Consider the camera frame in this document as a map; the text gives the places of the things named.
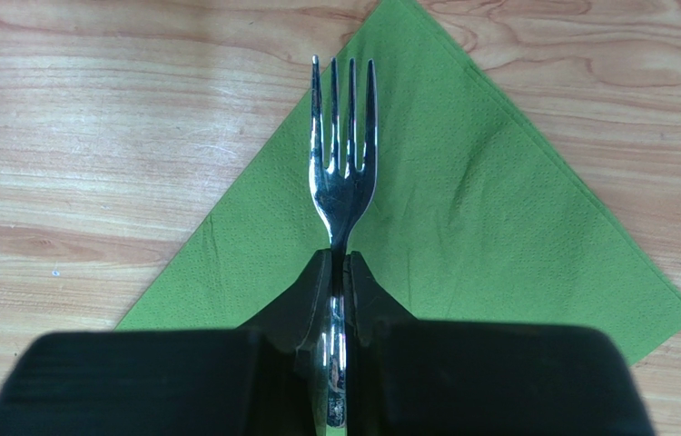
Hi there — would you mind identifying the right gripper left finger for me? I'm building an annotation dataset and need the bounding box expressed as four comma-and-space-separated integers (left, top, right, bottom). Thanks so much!
240, 249, 332, 381

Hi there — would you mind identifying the silver fork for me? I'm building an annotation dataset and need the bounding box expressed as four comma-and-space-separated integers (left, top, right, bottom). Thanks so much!
309, 55, 379, 428

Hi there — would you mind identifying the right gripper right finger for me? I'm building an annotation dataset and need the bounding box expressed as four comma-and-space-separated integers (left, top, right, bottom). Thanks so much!
343, 252, 417, 363

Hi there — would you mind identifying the green paper napkin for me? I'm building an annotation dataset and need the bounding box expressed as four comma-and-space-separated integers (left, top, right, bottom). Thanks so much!
120, 1, 681, 363

